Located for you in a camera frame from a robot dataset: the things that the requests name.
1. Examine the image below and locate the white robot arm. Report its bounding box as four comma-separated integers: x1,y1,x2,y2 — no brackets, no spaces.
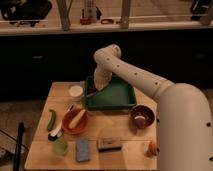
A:
94,44,213,171

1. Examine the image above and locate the white paper cup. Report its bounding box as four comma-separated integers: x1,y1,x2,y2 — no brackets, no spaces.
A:
69,85,84,101

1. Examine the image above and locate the small green cup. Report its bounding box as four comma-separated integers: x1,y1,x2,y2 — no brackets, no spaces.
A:
53,137,68,156

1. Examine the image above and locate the green plastic tray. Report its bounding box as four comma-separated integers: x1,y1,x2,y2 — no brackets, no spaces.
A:
85,76,137,111

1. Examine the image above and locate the dark grape bunch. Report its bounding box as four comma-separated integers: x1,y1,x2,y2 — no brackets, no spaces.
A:
88,84,96,94

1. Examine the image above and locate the dark brown bowl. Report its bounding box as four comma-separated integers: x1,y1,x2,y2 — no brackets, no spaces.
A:
130,105,155,129

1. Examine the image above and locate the orange plastic bowl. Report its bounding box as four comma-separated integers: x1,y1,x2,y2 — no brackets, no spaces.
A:
62,109,88,135

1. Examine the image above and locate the yellow corn cob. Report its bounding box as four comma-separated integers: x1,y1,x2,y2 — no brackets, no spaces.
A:
69,109,86,129

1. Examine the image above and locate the wooden block eraser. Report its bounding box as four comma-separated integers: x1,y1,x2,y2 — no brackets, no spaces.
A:
97,137,122,152

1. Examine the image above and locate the green cucumber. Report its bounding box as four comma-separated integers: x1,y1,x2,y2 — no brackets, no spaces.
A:
47,109,56,131

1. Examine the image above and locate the black white brush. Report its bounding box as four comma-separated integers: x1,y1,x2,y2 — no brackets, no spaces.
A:
48,123,62,141

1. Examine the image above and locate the blue sponge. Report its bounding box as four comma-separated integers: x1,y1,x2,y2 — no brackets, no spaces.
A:
76,138,89,162

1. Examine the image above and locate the orange fruit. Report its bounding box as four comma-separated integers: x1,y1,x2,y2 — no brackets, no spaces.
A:
148,141,157,156

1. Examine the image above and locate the white bottle on shelf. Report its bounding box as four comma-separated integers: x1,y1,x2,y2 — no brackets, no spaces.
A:
84,0,97,22

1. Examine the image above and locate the black office chair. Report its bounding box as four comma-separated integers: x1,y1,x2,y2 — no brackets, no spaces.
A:
0,0,52,27

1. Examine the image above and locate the black pole stand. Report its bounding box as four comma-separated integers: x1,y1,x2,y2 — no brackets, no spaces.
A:
13,122,25,171

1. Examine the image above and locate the red ring object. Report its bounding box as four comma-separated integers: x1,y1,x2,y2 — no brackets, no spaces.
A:
101,19,114,24

